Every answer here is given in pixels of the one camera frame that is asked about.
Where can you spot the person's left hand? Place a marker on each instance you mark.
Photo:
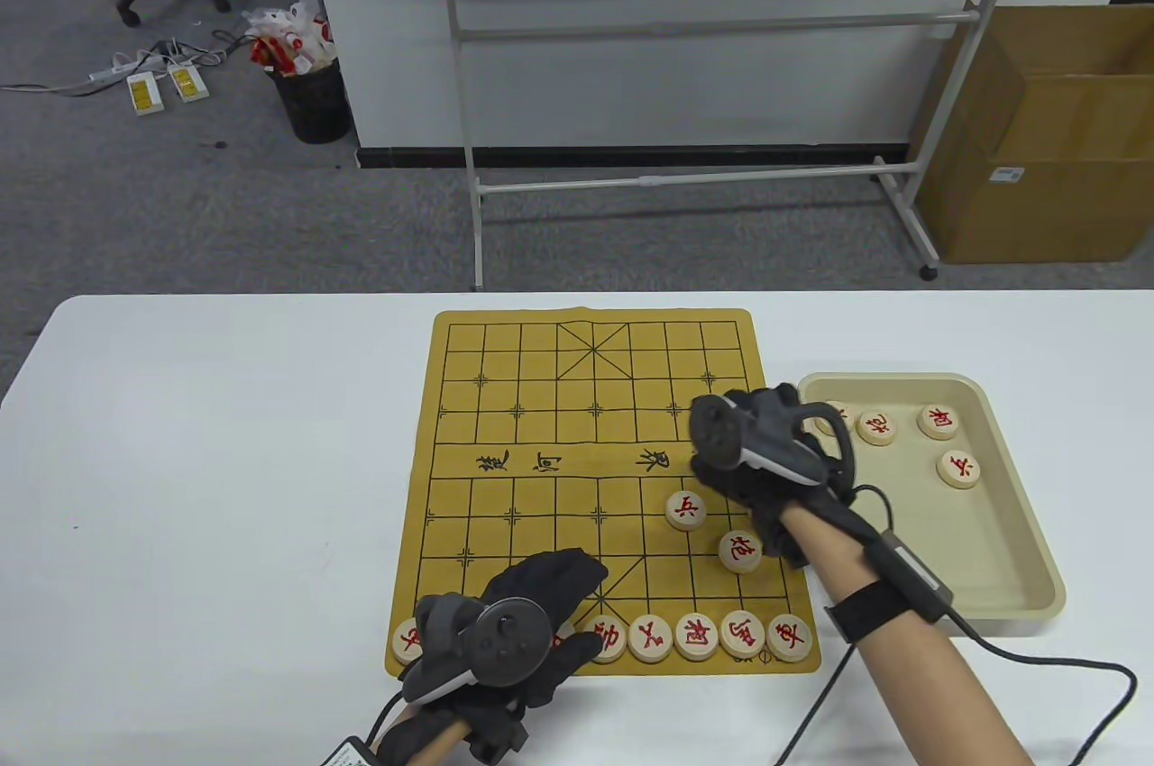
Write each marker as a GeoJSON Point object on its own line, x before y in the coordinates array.
{"type": "Point", "coordinates": [550, 581]}

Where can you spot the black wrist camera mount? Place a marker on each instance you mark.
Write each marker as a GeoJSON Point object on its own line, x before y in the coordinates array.
{"type": "Point", "coordinates": [500, 734]}

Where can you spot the brown cardboard box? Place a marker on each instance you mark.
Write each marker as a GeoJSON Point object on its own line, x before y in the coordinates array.
{"type": "Point", "coordinates": [1037, 216]}

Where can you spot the person's right hand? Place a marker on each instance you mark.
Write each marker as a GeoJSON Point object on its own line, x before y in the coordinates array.
{"type": "Point", "coordinates": [766, 514]}

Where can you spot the yellow chess board mat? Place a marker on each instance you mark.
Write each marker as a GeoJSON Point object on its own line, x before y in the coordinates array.
{"type": "Point", "coordinates": [541, 532]}

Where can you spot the yellow white power strip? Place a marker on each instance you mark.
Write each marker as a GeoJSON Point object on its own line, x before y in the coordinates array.
{"type": "Point", "coordinates": [144, 93]}
{"type": "Point", "coordinates": [187, 83]}

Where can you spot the person's left forearm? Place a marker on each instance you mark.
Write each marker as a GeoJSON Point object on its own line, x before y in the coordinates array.
{"type": "Point", "coordinates": [453, 739]}

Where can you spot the beige plastic tray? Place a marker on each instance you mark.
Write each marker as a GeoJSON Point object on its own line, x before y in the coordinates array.
{"type": "Point", "coordinates": [947, 550]}

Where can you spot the white red plastic trash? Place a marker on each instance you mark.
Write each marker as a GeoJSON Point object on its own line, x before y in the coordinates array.
{"type": "Point", "coordinates": [288, 41]}

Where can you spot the black trash bin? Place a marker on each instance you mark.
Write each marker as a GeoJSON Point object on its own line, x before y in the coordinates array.
{"type": "Point", "coordinates": [315, 108]}

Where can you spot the black flat glove band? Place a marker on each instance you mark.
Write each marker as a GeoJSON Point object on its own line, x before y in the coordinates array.
{"type": "Point", "coordinates": [856, 523]}

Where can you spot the black rectangular wrist box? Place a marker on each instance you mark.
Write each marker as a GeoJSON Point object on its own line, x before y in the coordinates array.
{"type": "Point", "coordinates": [347, 755]}
{"type": "Point", "coordinates": [915, 577]}

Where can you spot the black white handheld controller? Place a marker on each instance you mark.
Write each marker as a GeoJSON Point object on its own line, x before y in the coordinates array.
{"type": "Point", "coordinates": [717, 433]}
{"type": "Point", "coordinates": [509, 640]}

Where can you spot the person's right forearm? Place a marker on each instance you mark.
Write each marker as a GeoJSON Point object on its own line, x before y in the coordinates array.
{"type": "Point", "coordinates": [902, 685]}

